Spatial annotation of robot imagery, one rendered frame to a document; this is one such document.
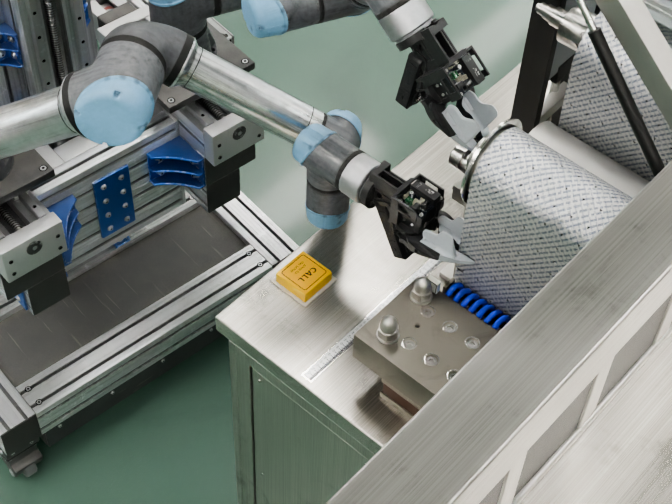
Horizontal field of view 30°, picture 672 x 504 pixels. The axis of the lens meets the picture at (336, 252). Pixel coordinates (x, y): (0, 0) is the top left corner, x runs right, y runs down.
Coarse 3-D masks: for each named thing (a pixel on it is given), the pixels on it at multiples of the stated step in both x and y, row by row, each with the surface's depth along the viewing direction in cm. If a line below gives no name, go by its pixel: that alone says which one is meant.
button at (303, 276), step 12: (288, 264) 218; (300, 264) 218; (312, 264) 218; (276, 276) 217; (288, 276) 216; (300, 276) 216; (312, 276) 216; (324, 276) 216; (288, 288) 216; (300, 288) 214; (312, 288) 214
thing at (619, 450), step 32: (640, 384) 142; (608, 416) 140; (640, 416) 140; (576, 448) 137; (608, 448) 137; (640, 448) 137; (544, 480) 134; (576, 480) 134; (608, 480) 134; (640, 480) 135
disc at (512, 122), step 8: (512, 120) 186; (496, 128) 184; (504, 128) 186; (520, 128) 191; (488, 136) 183; (496, 136) 185; (488, 144) 184; (480, 152) 184; (472, 160) 183; (472, 168) 185; (464, 176) 185; (464, 184) 186; (464, 192) 187; (464, 200) 189
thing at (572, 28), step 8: (576, 8) 195; (568, 16) 194; (576, 16) 194; (592, 16) 194; (560, 24) 195; (568, 24) 194; (576, 24) 194; (584, 24) 193; (560, 32) 195; (568, 32) 194; (576, 32) 194; (584, 32) 193; (560, 40) 197; (568, 40) 195; (576, 40) 194; (576, 48) 195
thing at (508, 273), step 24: (480, 216) 189; (480, 240) 193; (504, 240) 188; (456, 264) 201; (480, 264) 196; (504, 264) 192; (528, 264) 188; (552, 264) 184; (480, 288) 200; (504, 288) 196; (528, 288) 191; (504, 312) 200
